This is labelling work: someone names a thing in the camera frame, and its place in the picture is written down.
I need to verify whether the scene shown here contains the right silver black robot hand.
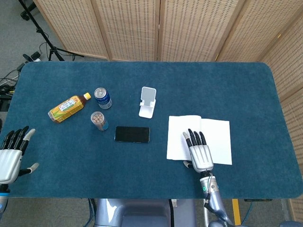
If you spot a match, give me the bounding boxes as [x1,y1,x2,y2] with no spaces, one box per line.
[182,128,214,173]

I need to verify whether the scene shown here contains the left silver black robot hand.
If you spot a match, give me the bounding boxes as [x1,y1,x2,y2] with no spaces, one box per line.
[0,125,40,184]

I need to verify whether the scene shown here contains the white notebook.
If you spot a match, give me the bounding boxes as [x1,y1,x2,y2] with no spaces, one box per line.
[166,115,233,166]

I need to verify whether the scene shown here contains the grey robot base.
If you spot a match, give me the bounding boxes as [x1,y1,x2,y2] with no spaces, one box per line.
[94,198,197,227]

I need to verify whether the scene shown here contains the blue table mat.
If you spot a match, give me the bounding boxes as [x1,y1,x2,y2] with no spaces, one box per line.
[4,61,297,200]

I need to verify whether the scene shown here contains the black smartphone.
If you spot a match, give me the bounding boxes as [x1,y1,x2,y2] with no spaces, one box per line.
[114,126,151,144]

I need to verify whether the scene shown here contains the white phone stand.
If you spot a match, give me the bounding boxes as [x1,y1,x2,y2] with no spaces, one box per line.
[138,86,157,119]

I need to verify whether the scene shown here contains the yellow tea bottle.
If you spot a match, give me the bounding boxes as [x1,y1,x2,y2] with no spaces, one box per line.
[48,92,92,123]

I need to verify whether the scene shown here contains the clear jar with blue lid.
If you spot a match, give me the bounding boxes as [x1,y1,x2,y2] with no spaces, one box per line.
[90,111,110,131]

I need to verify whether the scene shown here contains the white power strip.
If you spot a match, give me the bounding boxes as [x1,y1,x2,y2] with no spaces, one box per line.
[22,51,42,62]

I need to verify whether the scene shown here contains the blue drink can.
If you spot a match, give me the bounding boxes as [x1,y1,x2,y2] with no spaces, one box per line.
[94,87,113,110]

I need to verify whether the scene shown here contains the woven folding screen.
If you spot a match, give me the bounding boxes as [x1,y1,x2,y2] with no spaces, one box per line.
[33,0,303,223]

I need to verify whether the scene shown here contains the black tripod stand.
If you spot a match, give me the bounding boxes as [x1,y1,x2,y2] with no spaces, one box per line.
[18,0,84,61]

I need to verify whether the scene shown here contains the black floor cables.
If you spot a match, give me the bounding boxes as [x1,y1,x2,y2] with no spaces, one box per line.
[0,62,26,112]

